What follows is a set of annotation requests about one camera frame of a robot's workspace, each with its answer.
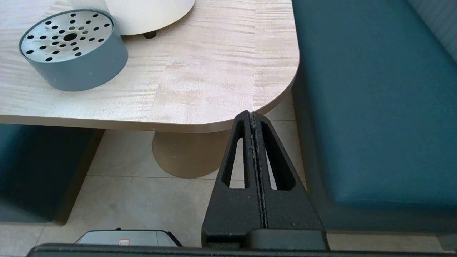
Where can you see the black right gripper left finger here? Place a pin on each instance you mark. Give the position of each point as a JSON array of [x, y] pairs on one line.
[[232, 214]]

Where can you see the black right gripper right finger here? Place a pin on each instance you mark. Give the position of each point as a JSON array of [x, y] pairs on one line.
[[292, 212]]

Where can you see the grey robot base cover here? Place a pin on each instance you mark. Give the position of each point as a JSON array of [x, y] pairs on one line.
[[125, 238]]

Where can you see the blue upholstered bench with packet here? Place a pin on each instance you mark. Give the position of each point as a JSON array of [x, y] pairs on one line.
[[39, 171]]

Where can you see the round grey drip tray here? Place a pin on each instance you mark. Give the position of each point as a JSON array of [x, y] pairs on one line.
[[82, 67]]

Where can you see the large dark tea dispenser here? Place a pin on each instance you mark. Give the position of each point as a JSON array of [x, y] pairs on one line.
[[150, 16]]

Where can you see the table pedestal with brass foot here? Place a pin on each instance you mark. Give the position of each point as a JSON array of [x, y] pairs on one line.
[[189, 157]]

